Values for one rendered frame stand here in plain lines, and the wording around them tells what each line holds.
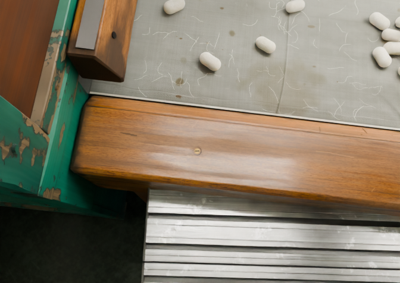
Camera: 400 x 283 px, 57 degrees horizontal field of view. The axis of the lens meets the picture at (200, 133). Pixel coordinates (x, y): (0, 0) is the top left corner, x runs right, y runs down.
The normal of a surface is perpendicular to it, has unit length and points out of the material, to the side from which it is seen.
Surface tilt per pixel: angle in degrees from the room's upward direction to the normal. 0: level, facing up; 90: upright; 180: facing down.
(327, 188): 0
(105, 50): 66
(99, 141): 0
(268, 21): 0
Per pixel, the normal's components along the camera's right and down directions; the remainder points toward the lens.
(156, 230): 0.05, -0.27
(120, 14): 0.94, -0.01
